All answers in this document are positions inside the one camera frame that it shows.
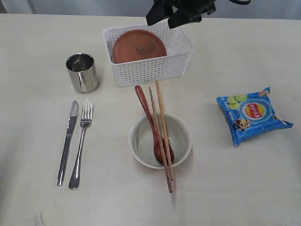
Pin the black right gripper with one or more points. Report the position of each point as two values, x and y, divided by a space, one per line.
184 11

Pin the brown wooden spoon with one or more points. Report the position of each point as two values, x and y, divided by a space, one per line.
144 103

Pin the shiny metal cup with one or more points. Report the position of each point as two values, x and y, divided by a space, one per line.
82 72

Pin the silver metal fork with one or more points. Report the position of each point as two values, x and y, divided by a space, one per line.
85 123

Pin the blue chips bag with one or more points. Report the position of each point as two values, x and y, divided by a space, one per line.
250 115

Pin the white bowl dark inside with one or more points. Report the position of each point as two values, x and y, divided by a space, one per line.
141 141

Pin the silver table knife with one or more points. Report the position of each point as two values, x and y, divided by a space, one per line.
70 128

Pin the wooden chopstick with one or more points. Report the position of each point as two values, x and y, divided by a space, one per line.
155 119
169 151

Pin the brown wooden plate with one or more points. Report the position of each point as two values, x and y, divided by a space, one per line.
137 45

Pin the white perforated plastic basket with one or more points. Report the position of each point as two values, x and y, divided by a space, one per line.
178 47

